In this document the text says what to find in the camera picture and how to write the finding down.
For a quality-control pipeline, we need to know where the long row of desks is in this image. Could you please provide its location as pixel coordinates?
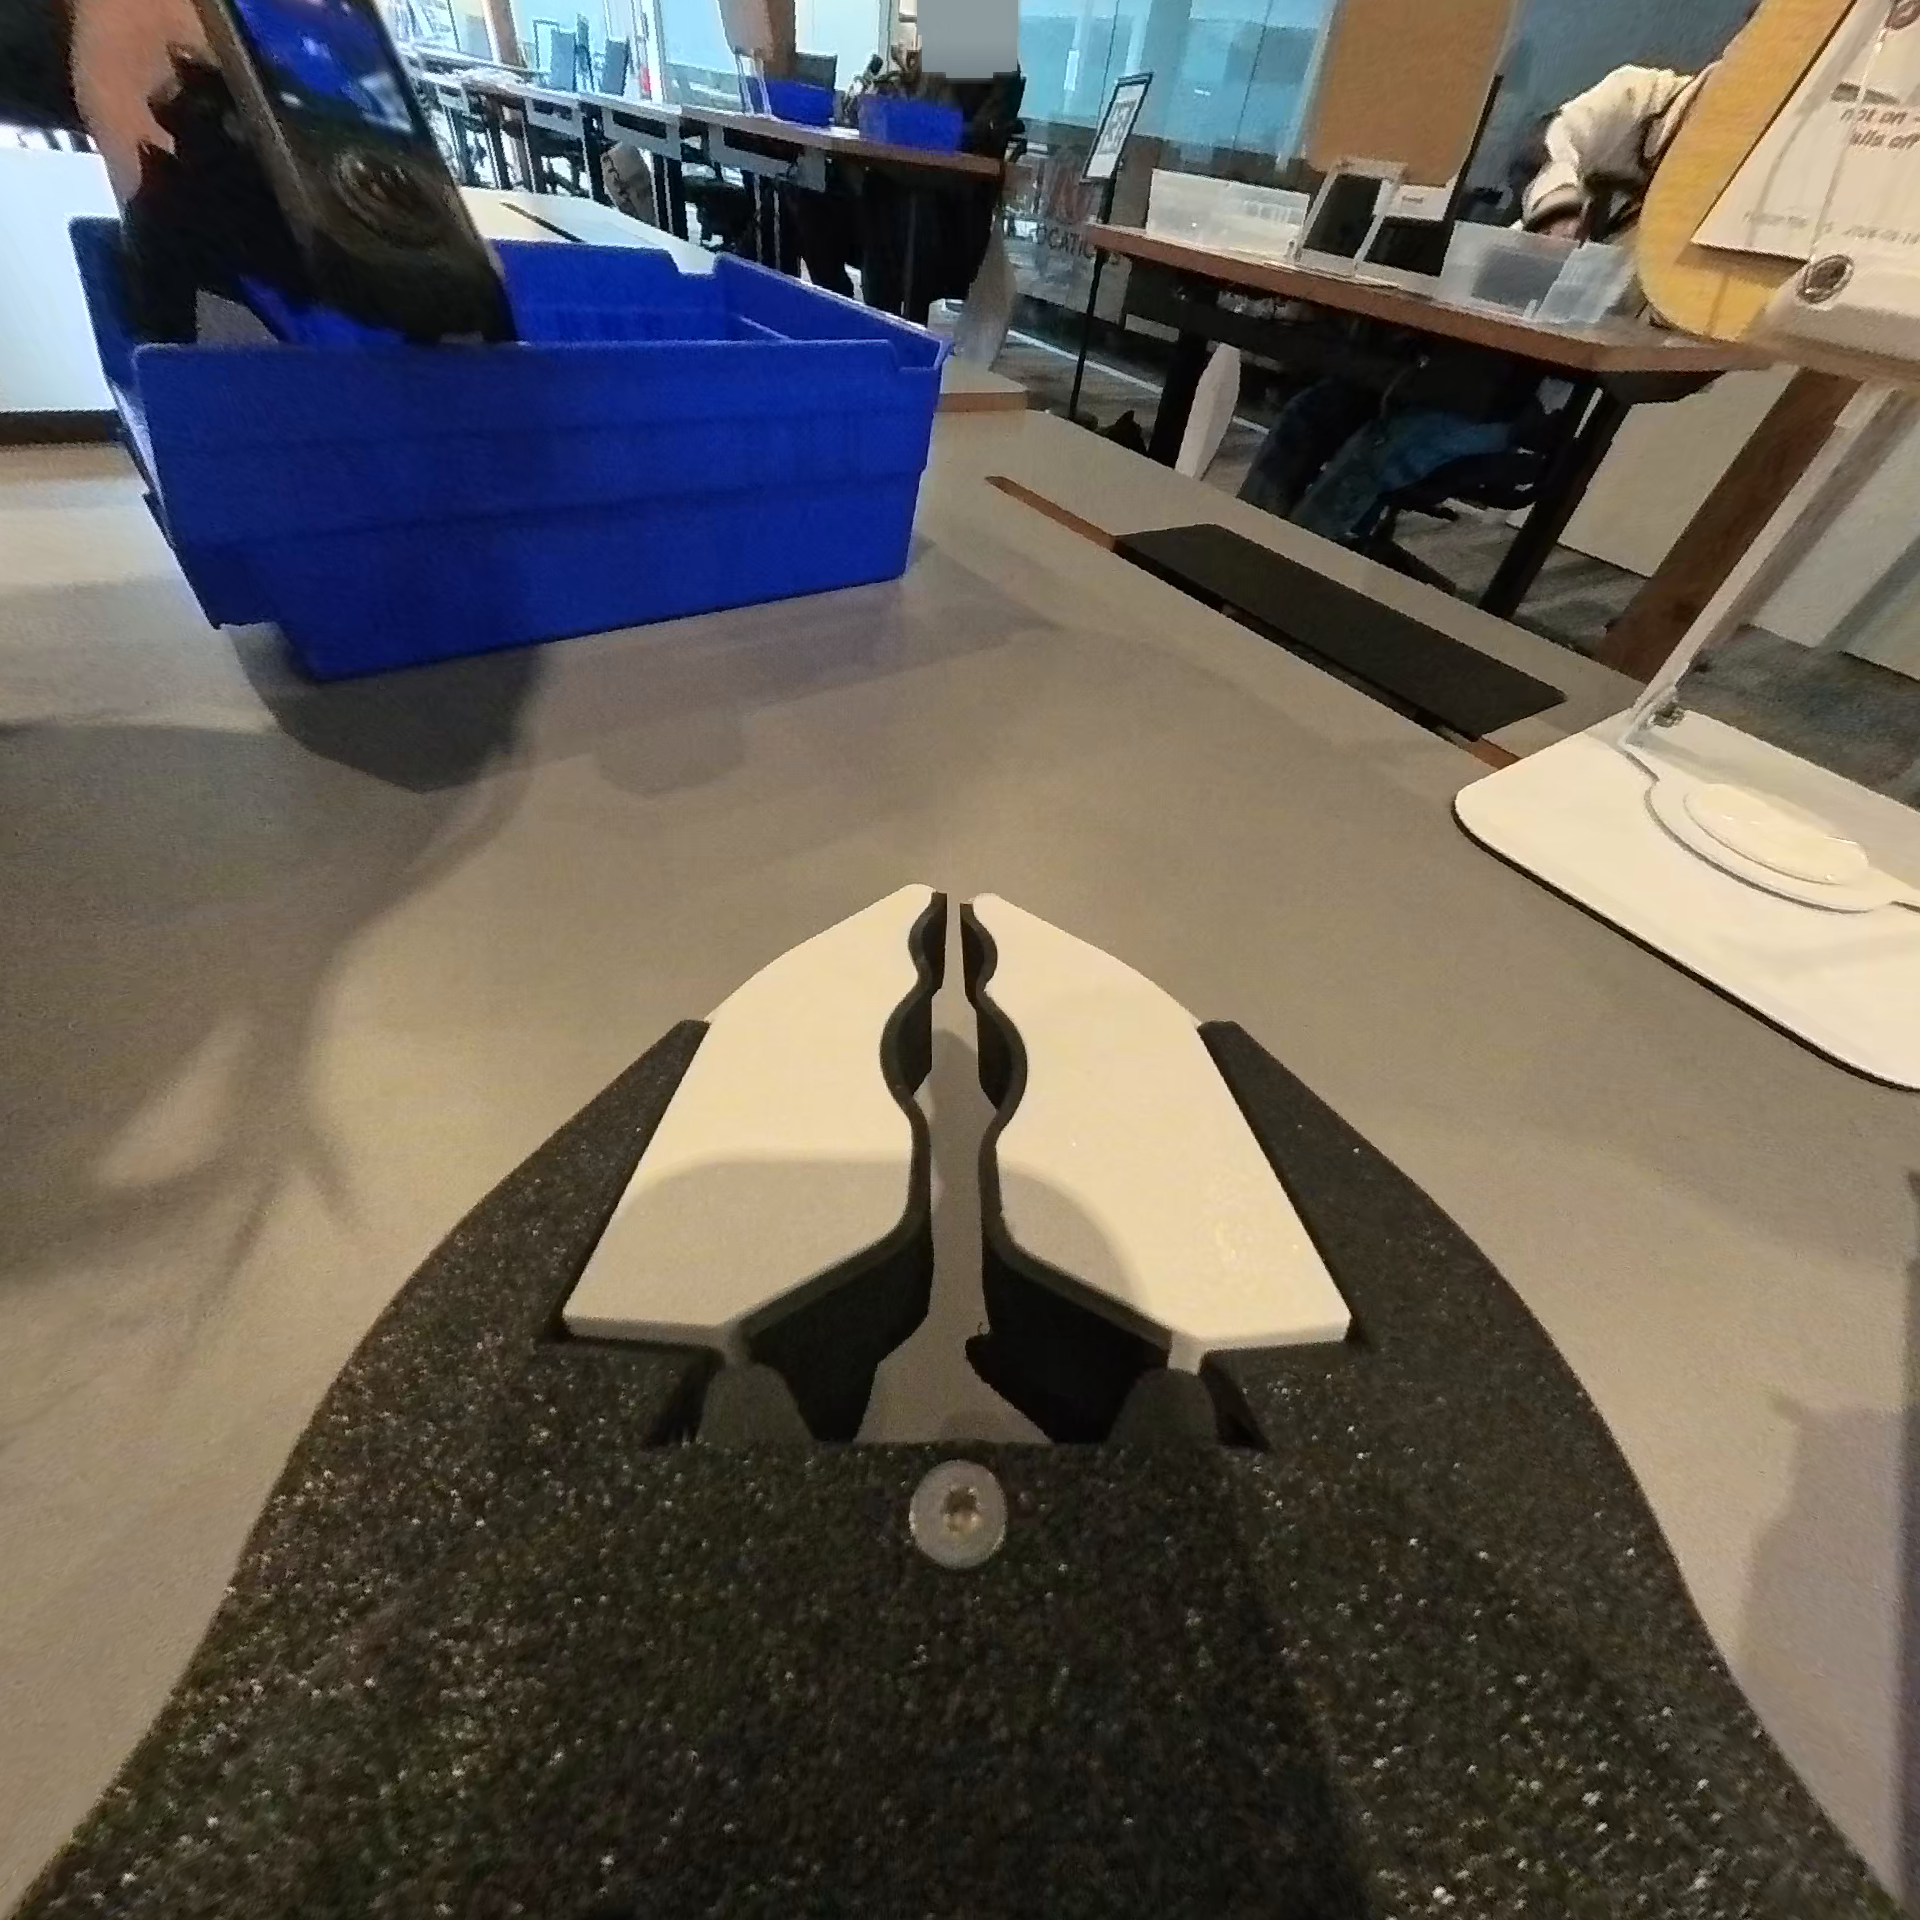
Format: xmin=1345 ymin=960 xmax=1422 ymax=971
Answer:
xmin=426 ymin=72 xmax=1007 ymax=325

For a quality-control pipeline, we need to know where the black rectangular mat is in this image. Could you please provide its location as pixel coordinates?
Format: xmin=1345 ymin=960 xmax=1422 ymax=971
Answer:
xmin=1116 ymin=524 xmax=1569 ymax=741

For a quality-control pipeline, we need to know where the wooden top desk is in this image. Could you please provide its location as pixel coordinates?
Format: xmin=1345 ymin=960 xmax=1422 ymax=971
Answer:
xmin=1080 ymin=223 xmax=1775 ymax=620

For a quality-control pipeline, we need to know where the large blue plastic bin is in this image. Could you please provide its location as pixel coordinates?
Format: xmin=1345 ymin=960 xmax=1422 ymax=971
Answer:
xmin=66 ymin=216 xmax=956 ymax=686

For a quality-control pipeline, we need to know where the white round pad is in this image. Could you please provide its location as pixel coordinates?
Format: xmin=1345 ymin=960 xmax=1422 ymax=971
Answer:
xmin=1679 ymin=780 xmax=1879 ymax=912

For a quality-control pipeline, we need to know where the cork board panel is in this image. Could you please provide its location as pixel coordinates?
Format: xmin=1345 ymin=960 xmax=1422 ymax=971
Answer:
xmin=1302 ymin=0 xmax=1505 ymax=186

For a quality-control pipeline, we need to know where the wooden post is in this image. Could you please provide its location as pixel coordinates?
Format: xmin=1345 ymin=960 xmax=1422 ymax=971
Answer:
xmin=1595 ymin=366 xmax=1865 ymax=680

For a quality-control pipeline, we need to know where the clear plastic container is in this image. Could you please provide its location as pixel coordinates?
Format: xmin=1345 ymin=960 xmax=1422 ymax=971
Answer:
xmin=1146 ymin=169 xmax=1329 ymax=260

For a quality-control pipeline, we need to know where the yellow backing board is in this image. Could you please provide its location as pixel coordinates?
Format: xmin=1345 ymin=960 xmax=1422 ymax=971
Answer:
xmin=1633 ymin=0 xmax=1865 ymax=345

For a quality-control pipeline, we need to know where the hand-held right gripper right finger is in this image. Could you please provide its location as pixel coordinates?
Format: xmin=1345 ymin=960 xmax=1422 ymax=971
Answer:
xmin=956 ymin=890 xmax=1355 ymax=1437

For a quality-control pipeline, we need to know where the tablet on stand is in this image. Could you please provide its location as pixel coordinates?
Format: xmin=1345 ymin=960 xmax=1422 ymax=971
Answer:
xmin=1372 ymin=183 xmax=1454 ymax=283
xmin=1302 ymin=164 xmax=1392 ymax=276

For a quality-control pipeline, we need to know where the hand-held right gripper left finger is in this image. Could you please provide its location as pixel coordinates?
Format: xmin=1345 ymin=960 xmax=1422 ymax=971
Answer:
xmin=563 ymin=884 xmax=951 ymax=1434

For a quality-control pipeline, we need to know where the printed instruction sheet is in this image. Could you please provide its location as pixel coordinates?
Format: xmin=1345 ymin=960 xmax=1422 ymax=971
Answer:
xmin=1694 ymin=0 xmax=1920 ymax=311

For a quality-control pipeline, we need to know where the clear document stand white base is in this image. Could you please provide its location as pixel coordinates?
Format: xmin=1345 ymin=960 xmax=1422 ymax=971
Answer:
xmin=1452 ymin=300 xmax=1920 ymax=1093

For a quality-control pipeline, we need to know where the person's left hand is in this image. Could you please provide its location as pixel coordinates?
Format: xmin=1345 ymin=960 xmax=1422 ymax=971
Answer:
xmin=74 ymin=0 xmax=210 ymax=164

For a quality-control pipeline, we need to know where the person's left forearm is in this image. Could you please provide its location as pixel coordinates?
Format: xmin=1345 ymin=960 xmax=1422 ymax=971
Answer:
xmin=0 ymin=0 xmax=121 ymax=134

